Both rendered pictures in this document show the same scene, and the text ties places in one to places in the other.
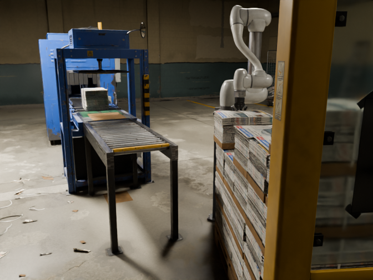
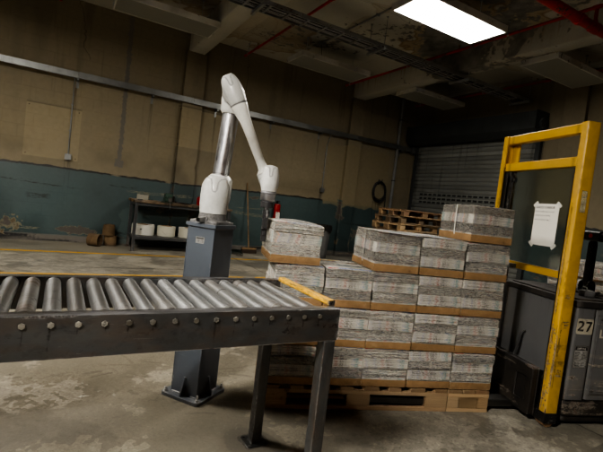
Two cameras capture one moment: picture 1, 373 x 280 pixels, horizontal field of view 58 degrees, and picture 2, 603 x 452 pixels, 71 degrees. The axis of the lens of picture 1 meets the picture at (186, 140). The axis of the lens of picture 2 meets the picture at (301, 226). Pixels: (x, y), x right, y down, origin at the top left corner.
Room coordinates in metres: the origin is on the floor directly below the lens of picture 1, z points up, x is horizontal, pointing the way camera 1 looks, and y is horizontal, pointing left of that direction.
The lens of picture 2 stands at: (2.65, 2.11, 1.17)
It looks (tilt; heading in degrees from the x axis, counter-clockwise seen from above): 3 degrees down; 264
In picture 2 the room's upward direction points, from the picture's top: 7 degrees clockwise
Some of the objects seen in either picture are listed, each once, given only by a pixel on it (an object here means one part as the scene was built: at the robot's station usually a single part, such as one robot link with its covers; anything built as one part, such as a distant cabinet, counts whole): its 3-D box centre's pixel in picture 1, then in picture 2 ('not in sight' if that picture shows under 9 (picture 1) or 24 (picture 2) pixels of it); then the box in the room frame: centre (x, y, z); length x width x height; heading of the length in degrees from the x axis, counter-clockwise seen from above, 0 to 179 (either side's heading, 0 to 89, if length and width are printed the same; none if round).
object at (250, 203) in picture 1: (260, 226); (355, 331); (1.94, -0.47, 0.42); 1.17 x 0.39 x 0.83; 5
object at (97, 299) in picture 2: (119, 131); (97, 299); (3.14, 0.64, 0.77); 0.47 x 0.05 x 0.05; 114
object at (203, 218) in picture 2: (226, 108); (210, 218); (2.90, -0.35, 1.03); 0.22 x 0.18 x 0.06; 59
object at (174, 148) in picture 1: (149, 135); (128, 291); (3.12, 0.35, 0.74); 1.34 x 0.05 x 0.12; 24
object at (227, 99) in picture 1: (230, 92); (214, 194); (2.89, -0.38, 1.17); 0.18 x 0.16 x 0.22; 91
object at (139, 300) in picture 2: (122, 134); (137, 298); (3.02, 0.59, 0.77); 0.47 x 0.05 x 0.05; 114
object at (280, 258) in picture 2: (227, 140); (292, 257); (2.41, -0.30, 0.86); 0.29 x 0.16 x 0.04; 7
